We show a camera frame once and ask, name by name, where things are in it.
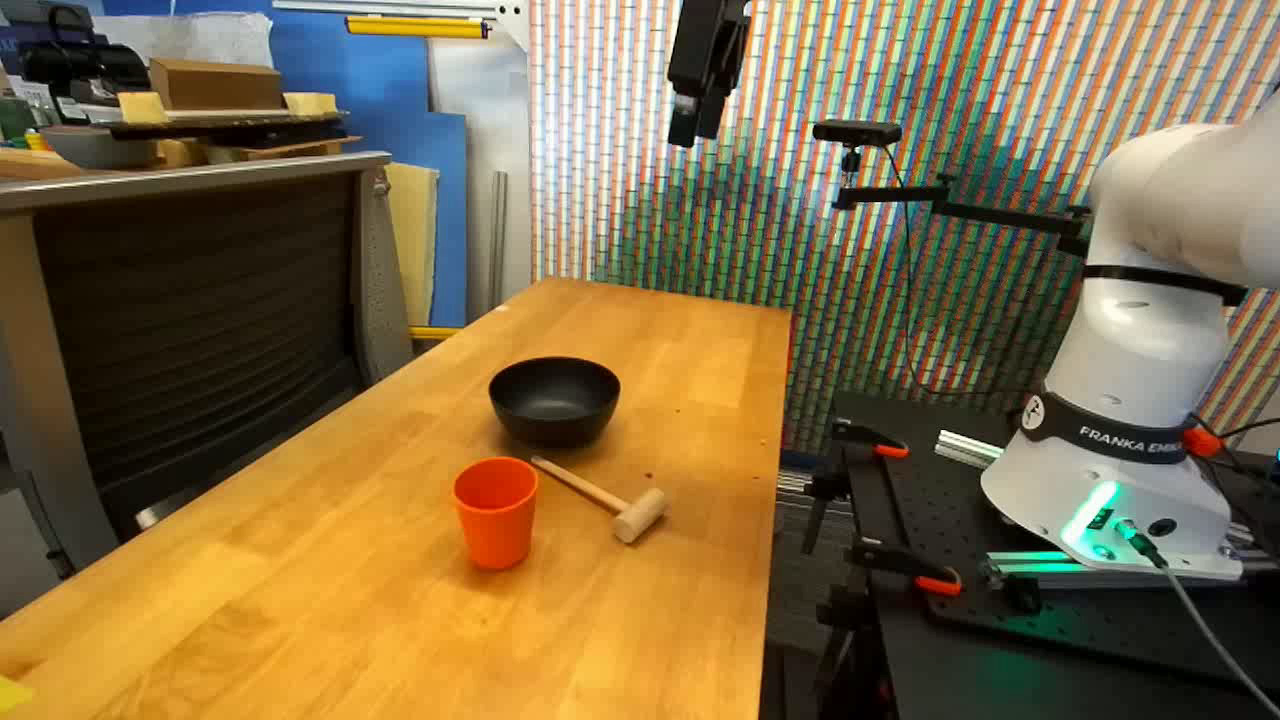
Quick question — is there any orange black clamp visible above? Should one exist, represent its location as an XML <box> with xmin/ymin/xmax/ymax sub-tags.
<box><xmin>830</xmin><ymin>414</ymin><xmax>913</xmax><ymax>458</ymax></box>
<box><xmin>850</xmin><ymin>537</ymin><xmax>963</xmax><ymax>598</ymax></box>

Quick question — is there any grey cable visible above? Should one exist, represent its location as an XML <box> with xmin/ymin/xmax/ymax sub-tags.
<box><xmin>1132</xmin><ymin>523</ymin><xmax>1280</xmax><ymax>720</ymax></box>

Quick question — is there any yellow level bar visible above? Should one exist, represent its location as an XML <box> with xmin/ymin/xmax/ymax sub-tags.
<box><xmin>345</xmin><ymin>15</ymin><xmax>489</xmax><ymax>39</ymax></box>

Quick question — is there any orange black clamp lower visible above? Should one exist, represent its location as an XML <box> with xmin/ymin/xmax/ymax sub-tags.
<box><xmin>850</xmin><ymin>537</ymin><xmax>963</xmax><ymax>598</ymax></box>

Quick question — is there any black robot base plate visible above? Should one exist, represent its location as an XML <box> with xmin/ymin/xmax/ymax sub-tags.
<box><xmin>830</xmin><ymin>397</ymin><xmax>1269</xmax><ymax>720</ymax></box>

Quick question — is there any blue board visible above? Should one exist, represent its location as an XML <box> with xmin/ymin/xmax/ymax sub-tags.
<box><xmin>99</xmin><ymin>0</ymin><xmax>466</xmax><ymax>327</ymax></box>

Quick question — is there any black camera on mount arm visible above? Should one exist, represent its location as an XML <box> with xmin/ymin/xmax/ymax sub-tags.
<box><xmin>812</xmin><ymin>121</ymin><xmax>1088</xmax><ymax>254</ymax></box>

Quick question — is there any orange plastic cup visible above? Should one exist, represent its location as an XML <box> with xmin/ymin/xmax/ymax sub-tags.
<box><xmin>452</xmin><ymin>456</ymin><xmax>538</xmax><ymax>573</ymax></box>

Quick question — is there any black bowl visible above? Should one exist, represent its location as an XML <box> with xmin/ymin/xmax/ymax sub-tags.
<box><xmin>489</xmin><ymin>357</ymin><xmax>620</xmax><ymax>449</ymax></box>

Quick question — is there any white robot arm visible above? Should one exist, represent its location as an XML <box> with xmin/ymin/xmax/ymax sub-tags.
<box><xmin>981</xmin><ymin>93</ymin><xmax>1280</xmax><ymax>579</ymax></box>

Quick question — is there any grey cabinet with dark panel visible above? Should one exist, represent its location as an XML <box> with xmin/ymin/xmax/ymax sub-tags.
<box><xmin>0</xmin><ymin>151</ymin><xmax>411</xmax><ymax>573</ymax></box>

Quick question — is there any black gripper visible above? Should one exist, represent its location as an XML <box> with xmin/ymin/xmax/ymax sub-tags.
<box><xmin>669</xmin><ymin>0</ymin><xmax>753</xmax><ymax>146</ymax></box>

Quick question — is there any orange black clamp upper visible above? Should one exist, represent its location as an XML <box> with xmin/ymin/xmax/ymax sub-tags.
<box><xmin>830</xmin><ymin>414</ymin><xmax>913</xmax><ymax>458</ymax></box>

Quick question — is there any small wooden mallet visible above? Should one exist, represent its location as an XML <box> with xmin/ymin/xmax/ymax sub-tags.
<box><xmin>537</xmin><ymin>456</ymin><xmax>669</xmax><ymax>543</ymax></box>

